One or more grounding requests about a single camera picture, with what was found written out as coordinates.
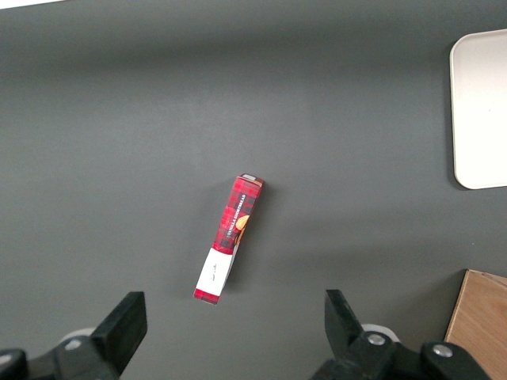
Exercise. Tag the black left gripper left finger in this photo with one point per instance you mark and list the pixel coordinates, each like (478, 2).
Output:
(115, 332)

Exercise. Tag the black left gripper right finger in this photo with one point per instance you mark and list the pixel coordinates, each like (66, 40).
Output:
(352, 348)

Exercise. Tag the cream plastic tray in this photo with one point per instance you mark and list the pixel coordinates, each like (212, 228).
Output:
(481, 111)

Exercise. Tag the wooden two-drawer cabinet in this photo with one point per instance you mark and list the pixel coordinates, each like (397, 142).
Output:
(481, 316)

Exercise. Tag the red plaid shortbread box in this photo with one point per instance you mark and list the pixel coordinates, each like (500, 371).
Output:
(233, 221)

